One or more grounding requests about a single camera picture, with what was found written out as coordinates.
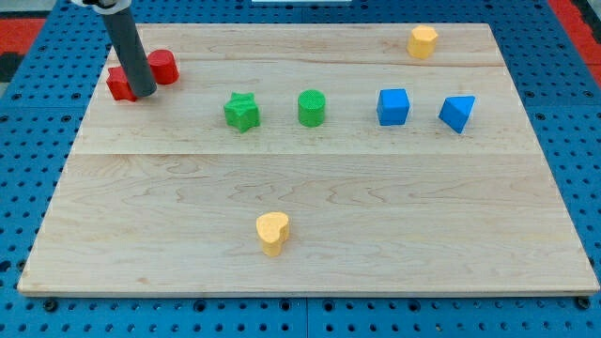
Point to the light wooden board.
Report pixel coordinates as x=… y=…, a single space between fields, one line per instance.
x=159 y=197

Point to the blue triangular prism block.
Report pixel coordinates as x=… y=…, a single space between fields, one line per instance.
x=456 y=111

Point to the yellow heart block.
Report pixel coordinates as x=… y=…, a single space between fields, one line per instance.
x=273 y=231

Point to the yellow hexagon block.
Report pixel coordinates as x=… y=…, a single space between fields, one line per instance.
x=422 y=41

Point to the red cylinder block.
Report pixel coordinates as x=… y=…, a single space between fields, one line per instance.
x=163 y=66

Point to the blue cube block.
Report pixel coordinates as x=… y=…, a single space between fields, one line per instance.
x=393 y=106

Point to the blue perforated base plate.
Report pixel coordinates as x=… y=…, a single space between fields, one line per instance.
x=45 y=103

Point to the green star block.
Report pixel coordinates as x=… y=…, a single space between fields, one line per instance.
x=242 y=112

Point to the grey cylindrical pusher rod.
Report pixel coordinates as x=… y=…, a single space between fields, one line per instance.
x=122 y=31

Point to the green cylinder block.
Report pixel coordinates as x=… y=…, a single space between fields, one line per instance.
x=311 y=108

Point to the red star block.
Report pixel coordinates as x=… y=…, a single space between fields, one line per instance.
x=118 y=84

